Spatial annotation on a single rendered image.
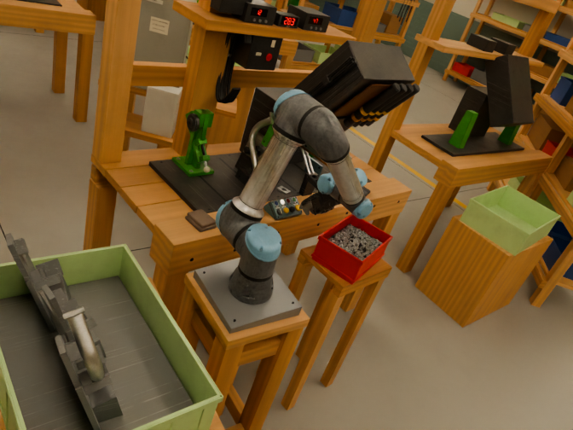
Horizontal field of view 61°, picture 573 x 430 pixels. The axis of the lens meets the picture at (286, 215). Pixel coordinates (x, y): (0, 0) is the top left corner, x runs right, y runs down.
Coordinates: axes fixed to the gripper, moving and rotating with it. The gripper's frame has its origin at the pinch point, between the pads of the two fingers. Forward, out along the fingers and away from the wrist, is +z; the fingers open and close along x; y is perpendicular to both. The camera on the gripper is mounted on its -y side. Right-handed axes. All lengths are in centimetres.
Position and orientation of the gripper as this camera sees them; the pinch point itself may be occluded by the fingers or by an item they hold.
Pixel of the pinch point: (301, 206)
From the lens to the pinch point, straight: 208.9
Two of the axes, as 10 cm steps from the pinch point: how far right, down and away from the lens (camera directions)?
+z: -5.9, 3.6, 7.2
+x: 7.2, -1.6, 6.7
